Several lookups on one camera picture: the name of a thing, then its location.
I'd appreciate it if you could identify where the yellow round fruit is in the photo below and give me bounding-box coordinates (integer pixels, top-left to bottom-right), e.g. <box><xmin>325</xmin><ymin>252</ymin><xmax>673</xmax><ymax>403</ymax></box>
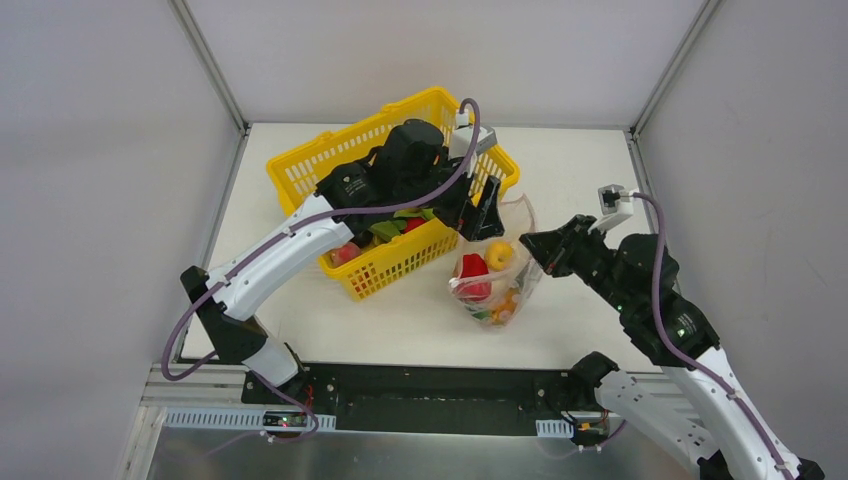
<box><xmin>483</xmin><ymin>240</ymin><xmax>515</xmax><ymax>272</ymax></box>

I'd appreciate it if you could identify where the clear zip top bag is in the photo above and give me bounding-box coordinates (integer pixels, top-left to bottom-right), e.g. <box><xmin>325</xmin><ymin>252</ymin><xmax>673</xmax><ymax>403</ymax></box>
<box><xmin>448</xmin><ymin>195</ymin><xmax>542</xmax><ymax>328</ymax></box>

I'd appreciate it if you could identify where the red bell pepper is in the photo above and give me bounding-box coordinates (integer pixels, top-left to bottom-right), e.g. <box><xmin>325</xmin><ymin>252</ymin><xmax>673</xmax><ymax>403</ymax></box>
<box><xmin>455</xmin><ymin>253</ymin><xmax>492</xmax><ymax>302</ymax></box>

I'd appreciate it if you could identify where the toy pineapple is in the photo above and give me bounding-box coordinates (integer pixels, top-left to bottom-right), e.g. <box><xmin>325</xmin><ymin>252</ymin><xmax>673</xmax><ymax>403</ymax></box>
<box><xmin>471</xmin><ymin>288</ymin><xmax>523</xmax><ymax>326</ymax></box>

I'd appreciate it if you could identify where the yellow plastic basket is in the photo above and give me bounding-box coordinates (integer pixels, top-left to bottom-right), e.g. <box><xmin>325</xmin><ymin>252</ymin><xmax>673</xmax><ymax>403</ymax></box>
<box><xmin>267</xmin><ymin>87</ymin><xmax>520</xmax><ymax>300</ymax></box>

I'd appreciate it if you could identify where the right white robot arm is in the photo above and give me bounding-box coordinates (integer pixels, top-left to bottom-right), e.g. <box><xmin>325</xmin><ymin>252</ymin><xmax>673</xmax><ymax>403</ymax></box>
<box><xmin>520</xmin><ymin>215</ymin><xmax>825</xmax><ymax>479</ymax></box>

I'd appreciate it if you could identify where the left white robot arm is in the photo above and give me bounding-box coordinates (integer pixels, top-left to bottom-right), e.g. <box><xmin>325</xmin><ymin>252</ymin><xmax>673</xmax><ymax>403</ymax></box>
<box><xmin>180</xmin><ymin>114</ymin><xmax>504</xmax><ymax>405</ymax></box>

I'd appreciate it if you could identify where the red tomato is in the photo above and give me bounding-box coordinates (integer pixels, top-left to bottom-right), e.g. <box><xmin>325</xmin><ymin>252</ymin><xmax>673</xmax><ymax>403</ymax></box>
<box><xmin>403</xmin><ymin>217</ymin><xmax>427</xmax><ymax>234</ymax></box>

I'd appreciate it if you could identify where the green leafy vegetable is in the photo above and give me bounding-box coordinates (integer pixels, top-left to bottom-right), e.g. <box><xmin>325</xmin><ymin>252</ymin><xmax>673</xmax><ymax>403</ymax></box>
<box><xmin>369</xmin><ymin>208</ymin><xmax>435</xmax><ymax>243</ymax></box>

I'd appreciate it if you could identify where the pink peach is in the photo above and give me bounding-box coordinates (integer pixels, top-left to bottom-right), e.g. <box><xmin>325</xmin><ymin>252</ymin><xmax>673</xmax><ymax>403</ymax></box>
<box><xmin>329</xmin><ymin>242</ymin><xmax>362</xmax><ymax>268</ymax></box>

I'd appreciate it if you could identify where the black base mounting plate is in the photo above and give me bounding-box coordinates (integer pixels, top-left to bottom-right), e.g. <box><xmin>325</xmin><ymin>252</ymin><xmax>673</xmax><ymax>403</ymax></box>
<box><xmin>281</xmin><ymin>363</ymin><xmax>614</xmax><ymax>441</ymax></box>

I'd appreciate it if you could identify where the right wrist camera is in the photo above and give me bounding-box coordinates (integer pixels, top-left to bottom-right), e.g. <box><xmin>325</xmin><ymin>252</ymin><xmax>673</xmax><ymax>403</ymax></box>
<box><xmin>589</xmin><ymin>184</ymin><xmax>637</xmax><ymax>233</ymax></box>

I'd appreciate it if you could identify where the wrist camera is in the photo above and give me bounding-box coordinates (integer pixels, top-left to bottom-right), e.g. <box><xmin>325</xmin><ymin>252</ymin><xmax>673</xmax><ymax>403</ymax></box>
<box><xmin>589</xmin><ymin>184</ymin><xmax>637</xmax><ymax>233</ymax></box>
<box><xmin>448</xmin><ymin>112</ymin><xmax>498</xmax><ymax>176</ymax></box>

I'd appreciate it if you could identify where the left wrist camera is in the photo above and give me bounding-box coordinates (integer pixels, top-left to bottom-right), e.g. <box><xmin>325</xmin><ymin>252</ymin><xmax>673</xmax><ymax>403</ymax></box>
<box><xmin>448</xmin><ymin>112</ymin><xmax>498</xmax><ymax>176</ymax></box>

